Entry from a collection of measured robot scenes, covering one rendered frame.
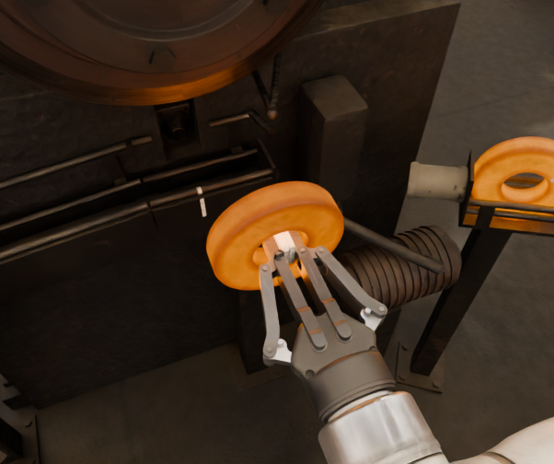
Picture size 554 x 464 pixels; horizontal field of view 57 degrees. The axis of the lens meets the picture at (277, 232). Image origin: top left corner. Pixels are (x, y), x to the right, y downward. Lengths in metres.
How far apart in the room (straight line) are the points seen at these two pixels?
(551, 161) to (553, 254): 0.97
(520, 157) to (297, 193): 0.41
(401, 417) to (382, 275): 0.51
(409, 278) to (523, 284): 0.77
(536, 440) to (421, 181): 0.48
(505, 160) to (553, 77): 1.72
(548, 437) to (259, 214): 0.31
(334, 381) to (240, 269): 0.18
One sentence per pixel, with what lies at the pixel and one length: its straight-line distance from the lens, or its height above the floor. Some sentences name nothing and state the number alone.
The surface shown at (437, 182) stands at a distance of 0.86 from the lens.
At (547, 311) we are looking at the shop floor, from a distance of 1.66.
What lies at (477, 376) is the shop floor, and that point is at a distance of 1.48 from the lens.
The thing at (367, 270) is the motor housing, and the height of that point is 0.53.
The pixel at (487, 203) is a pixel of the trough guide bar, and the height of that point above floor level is 0.68.
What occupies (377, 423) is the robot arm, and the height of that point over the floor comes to 0.88.
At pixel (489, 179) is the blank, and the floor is 0.71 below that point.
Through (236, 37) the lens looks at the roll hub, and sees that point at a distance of 0.54.
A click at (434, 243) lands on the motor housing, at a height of 0.53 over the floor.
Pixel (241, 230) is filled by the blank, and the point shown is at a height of 0.88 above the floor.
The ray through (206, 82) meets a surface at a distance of 0.66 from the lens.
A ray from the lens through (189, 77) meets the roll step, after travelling 0.63.
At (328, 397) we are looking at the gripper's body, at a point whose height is 0.86.
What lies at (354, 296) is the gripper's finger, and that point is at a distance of 0.50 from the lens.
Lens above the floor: 1.27
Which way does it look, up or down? 51 degrees down
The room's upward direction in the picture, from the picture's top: straight up
